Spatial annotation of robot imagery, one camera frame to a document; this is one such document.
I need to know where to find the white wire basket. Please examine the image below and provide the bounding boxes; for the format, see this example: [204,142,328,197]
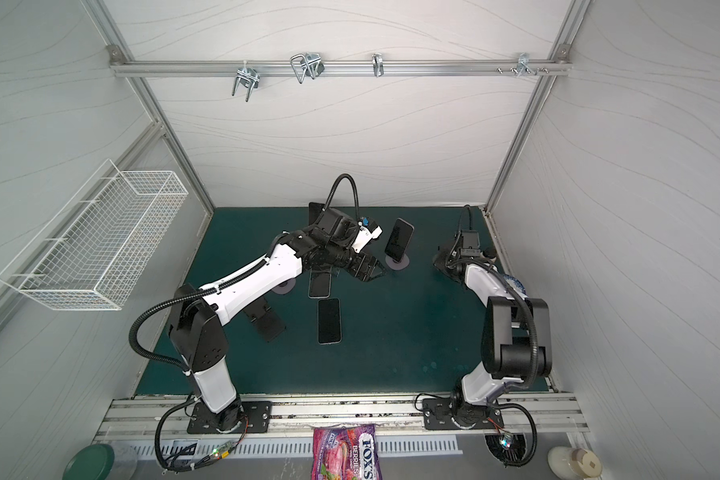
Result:
[0,160,188,311]

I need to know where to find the right round grey stand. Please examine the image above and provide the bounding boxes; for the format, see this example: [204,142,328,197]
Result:
[385,254,410,271]

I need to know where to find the green round lid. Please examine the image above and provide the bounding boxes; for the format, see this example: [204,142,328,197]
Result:
[62,444,115,480]

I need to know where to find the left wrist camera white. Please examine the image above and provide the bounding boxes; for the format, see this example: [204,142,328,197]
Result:
[351,217,382,253]

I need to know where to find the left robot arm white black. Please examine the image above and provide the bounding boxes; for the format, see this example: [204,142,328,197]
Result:
[128,207,383,433]

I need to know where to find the white vented strip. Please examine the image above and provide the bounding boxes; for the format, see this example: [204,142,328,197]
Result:
[162,435,463,460]

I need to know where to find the phone silver edge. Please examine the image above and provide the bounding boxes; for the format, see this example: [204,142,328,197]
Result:
[308,269,333,299]

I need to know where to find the metal ring hook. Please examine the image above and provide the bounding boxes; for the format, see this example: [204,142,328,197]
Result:
[371,53,384,78]

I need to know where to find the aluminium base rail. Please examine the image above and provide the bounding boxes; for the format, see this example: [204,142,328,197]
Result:
[93,392,589,442]

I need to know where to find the white cup at corner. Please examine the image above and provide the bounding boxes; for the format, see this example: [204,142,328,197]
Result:
[547,446,603,480]

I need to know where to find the metal hook clamp right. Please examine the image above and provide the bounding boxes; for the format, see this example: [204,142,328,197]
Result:
[496,53,548,77]

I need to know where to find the aluminium top crossbar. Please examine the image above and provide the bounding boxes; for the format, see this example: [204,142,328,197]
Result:
[110,58,573,78]

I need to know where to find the round grey stand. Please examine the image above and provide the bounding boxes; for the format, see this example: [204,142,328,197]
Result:
[385,254,410,271]
[272,278,296,295]

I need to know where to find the purple Fox's candy bag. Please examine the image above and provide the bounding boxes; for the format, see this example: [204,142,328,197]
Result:
[311,424,382,480]

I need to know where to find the phone black landscape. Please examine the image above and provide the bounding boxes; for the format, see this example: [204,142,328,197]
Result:
[317,298,342,345]

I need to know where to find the metal hook clamp left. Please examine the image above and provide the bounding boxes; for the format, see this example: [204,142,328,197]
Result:
[231,62,260,102]

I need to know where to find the blue white ceramic bowl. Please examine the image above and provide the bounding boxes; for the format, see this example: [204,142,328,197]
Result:
[504,275,527,298]

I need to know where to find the metal hook clamp middle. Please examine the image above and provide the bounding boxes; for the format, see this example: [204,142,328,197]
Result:
[290,52,325,84]

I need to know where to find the left round grey stand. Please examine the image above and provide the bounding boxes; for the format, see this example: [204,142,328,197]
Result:
[272,278,296,295]

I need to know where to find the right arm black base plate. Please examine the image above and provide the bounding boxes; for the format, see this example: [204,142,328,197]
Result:
[419,397,504,432]

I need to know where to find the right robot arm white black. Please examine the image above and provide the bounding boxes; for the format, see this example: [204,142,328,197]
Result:
[433,229,552,429]

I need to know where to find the black folding phone stand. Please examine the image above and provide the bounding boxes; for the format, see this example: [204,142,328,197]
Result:
[243,296,286,343]

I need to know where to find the black fan at right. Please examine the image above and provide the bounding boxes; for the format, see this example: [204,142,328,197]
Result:
[485,433,531,467]

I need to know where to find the metal hook clamp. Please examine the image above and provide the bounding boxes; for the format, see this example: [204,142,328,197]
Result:
[496,53,548,77]
[231,62,260,102]
[290,52,325,84]

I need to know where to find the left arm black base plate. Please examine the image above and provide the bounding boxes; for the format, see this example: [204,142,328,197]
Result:
[187,401,272,435]

